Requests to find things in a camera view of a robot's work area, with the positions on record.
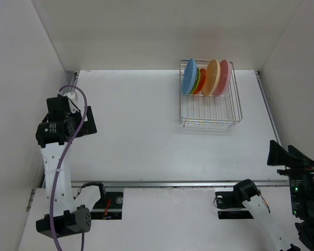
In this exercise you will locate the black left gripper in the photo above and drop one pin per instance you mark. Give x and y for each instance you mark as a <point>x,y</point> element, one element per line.
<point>88,126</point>

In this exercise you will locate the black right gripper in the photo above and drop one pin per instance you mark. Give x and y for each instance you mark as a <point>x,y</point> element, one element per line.
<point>278,155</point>

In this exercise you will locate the blue plate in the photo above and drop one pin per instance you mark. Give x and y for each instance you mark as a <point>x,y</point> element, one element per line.
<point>189,77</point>

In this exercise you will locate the beige plate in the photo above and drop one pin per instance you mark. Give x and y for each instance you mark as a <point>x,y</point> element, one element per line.
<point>212,77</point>

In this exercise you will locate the green plate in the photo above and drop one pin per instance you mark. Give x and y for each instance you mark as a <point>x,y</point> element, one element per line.
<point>196,87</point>

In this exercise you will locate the orange plate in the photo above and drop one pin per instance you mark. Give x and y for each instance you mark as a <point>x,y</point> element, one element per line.
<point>203,79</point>

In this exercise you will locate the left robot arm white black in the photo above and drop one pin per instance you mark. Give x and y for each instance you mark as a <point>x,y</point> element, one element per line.
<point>72,214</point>

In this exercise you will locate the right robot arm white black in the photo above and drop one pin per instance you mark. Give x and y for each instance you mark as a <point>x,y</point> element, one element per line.
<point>251,198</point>

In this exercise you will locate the pink plate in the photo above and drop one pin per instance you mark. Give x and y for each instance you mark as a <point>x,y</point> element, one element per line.
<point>224,81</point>

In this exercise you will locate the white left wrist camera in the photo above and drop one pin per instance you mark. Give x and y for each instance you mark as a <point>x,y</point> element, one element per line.
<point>71,95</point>

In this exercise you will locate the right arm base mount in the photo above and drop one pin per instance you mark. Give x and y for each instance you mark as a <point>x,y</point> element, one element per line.
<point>228,207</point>

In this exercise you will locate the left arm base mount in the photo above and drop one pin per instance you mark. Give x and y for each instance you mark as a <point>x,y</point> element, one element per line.
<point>110,208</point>

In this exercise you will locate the aluminium rail front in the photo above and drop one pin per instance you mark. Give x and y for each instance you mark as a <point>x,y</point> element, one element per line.
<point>188,184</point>

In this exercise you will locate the wire dish rack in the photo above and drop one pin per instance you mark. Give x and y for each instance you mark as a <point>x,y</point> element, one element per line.
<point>220,112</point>

